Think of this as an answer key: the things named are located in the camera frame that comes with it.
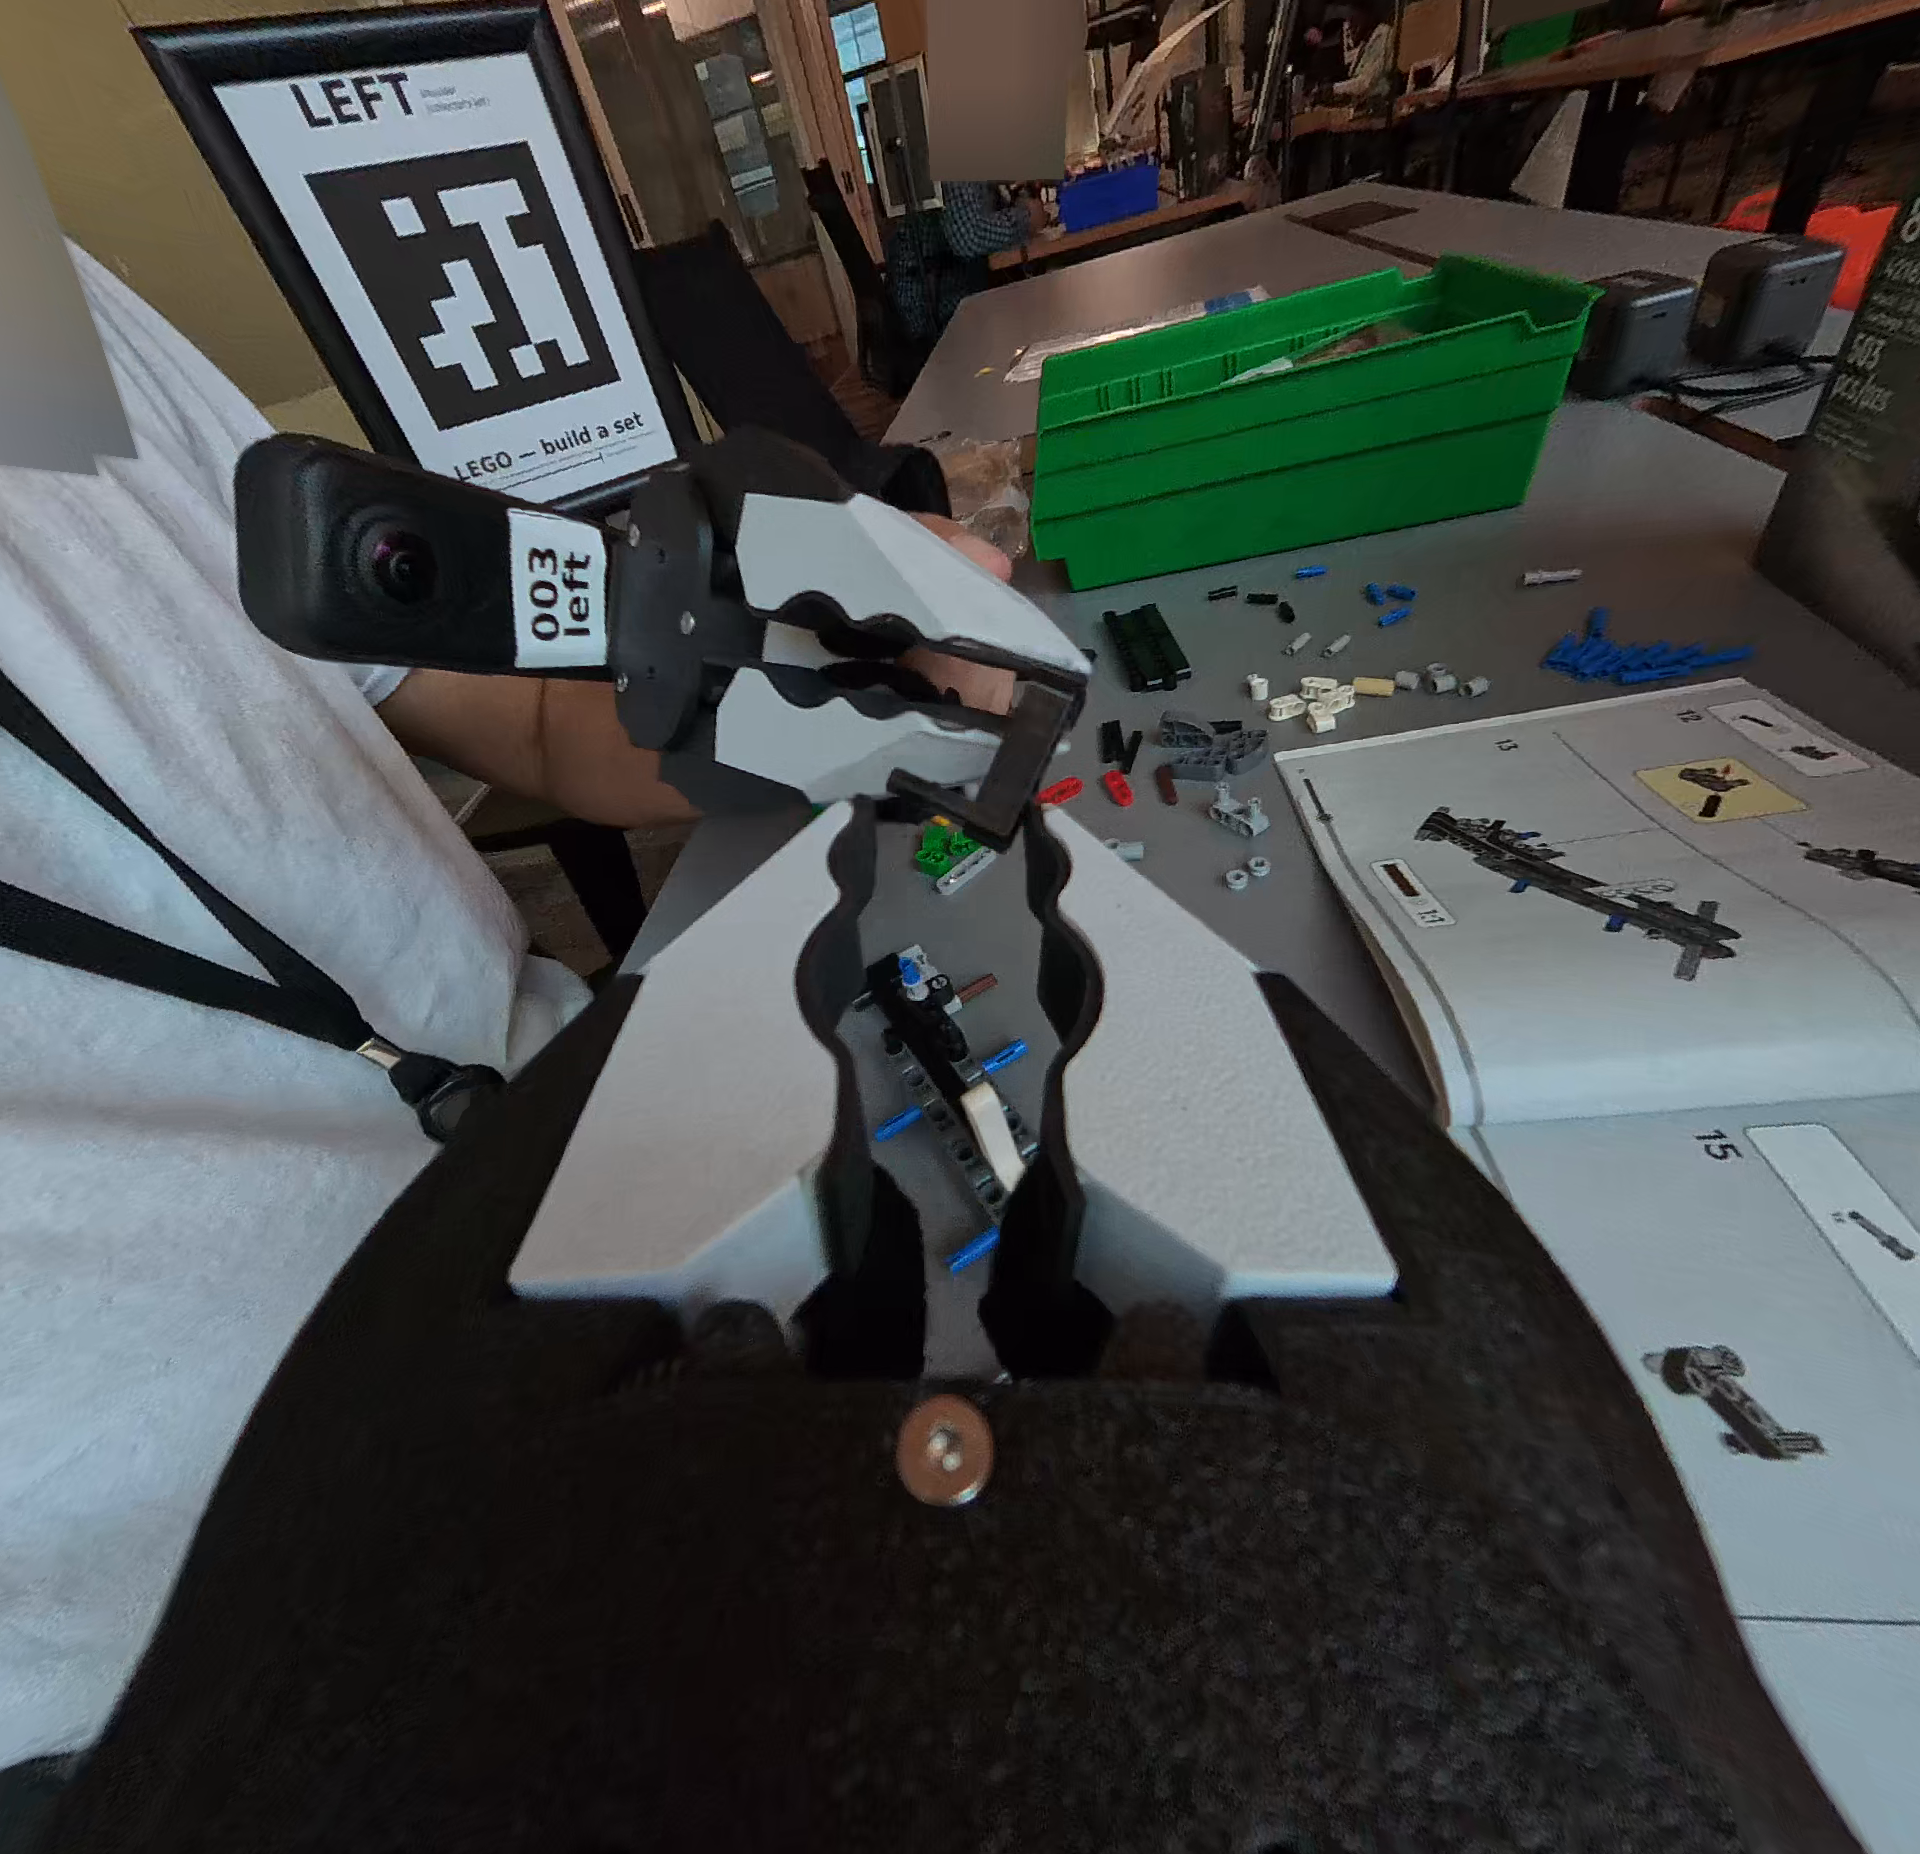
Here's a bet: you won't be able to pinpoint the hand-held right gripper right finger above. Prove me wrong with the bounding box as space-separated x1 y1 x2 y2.
982 802 1404 1305

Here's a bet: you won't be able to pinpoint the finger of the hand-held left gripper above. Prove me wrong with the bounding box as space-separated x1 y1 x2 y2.
713 661 1038 811
735 492 1097 689

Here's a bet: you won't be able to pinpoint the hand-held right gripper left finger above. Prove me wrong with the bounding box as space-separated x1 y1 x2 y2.
508 798 890 1305

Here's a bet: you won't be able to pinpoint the black lego frame piece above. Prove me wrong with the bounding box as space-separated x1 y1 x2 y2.
886 676 1087 846

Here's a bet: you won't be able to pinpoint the grey black lego assembly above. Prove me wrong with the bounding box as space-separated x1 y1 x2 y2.
860 947 1047 1273

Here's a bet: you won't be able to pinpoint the person's left forearm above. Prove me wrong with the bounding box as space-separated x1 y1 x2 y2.
375 661 722 827

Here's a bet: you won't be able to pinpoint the black ribbed lego piece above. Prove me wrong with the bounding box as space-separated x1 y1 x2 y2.
1101 602 1197 694

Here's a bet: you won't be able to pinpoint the grey curved lego beams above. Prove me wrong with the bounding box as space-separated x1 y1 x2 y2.
1153 712 1281 788

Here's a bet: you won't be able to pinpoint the lego instruction booklet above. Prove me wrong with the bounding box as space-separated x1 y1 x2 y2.
1272 674 1920 1854

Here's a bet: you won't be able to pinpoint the scatter of pale lego connectors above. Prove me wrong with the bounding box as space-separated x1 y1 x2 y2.
1244 661 1497 736

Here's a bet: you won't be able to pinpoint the pile of blue lego pins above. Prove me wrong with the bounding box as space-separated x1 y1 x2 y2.
1544 610 1754 687

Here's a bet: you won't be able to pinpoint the dark lego set box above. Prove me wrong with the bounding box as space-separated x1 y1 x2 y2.
1754 192 1920 689

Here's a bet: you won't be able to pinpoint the person's left hand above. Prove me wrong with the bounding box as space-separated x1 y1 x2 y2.
897 513 1028 720

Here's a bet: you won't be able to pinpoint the clear plastic bag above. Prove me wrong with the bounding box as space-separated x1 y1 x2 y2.
942 437 1039 563

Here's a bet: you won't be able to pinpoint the black framed marker sign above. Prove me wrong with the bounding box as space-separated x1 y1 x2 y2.
132 0 707 518

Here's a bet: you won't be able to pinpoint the green plastic bin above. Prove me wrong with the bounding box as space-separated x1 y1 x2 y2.
1028 255 1605 595

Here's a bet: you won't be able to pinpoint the small blue storage bin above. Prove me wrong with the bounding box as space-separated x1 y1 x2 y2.
1058 159 1165 230

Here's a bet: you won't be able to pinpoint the black box device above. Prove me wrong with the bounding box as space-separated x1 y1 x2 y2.
1568 271 1699 398
1687 235 1849 371

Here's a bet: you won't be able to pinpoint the long wooden workbench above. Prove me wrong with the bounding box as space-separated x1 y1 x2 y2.
1292 0 1920 139

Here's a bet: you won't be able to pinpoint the black lanyard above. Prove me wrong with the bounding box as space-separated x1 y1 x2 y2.
0 667 511 1149

